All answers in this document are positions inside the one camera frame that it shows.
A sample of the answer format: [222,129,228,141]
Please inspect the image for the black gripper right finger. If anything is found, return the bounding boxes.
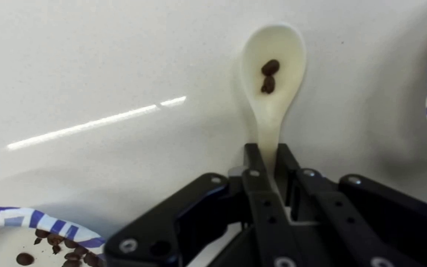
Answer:
[274,143,427,267]

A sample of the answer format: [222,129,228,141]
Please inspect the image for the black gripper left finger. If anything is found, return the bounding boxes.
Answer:
[102,143,293,267]

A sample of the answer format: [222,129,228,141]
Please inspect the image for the cream plastic spoon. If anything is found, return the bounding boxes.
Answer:
[237,23,308,180]

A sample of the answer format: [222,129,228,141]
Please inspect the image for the pair of coffee beans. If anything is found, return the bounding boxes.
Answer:
[259,58,281,95]

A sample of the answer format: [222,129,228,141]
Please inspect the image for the few scattered coffee beans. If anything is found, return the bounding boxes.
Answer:
[15,227,104,267]

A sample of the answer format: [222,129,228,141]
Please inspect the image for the blue patterned bowl few beans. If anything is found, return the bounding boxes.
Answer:
[0,205,108,267]

